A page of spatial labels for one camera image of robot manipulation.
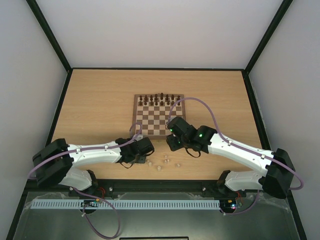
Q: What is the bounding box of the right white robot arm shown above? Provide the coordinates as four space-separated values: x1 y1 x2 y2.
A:
166 117 295 199

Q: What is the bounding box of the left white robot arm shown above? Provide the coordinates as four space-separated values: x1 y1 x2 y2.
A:
28 135 155 192

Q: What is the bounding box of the wooden chess board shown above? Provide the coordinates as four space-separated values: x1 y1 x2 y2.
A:
131 93 186 140

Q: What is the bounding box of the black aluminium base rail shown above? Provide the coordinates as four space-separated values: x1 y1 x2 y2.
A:
26 178 291 200

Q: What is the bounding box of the white slotted cable duct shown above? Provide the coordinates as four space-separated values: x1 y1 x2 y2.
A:
30 199 220 210

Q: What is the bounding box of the black cage frame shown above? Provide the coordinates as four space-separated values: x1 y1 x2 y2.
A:
0 0 320 240

